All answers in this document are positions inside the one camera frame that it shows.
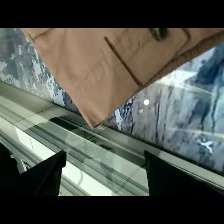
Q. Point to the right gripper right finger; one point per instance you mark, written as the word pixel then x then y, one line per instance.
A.
pixel 170 178

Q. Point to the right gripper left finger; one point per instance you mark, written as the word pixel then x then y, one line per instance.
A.
pixel 43 178

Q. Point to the beige trousers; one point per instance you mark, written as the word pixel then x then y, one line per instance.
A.
pixel 96 66

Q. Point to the silver frame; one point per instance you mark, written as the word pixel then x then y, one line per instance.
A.
pixel 100 156

